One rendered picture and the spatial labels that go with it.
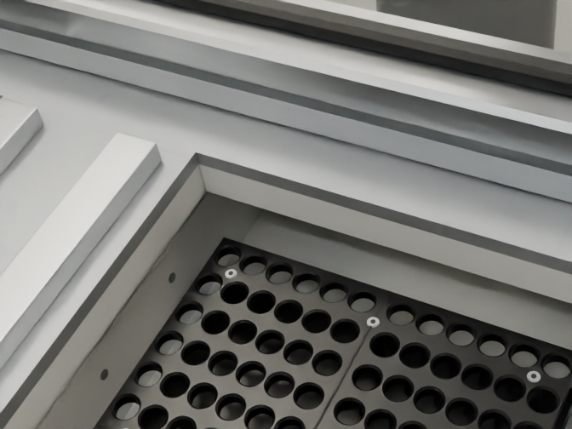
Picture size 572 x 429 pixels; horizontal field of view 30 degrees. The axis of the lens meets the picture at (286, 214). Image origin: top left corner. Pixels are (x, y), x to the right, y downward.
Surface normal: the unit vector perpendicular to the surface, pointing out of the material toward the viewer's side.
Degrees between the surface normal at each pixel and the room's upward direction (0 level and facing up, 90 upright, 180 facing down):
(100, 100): 0
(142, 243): 90
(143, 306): 90
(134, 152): 0
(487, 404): 0
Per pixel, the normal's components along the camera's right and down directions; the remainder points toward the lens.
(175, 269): 0.88, 0.27
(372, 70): -0.13, -0.66
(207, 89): -0.46, 0.70
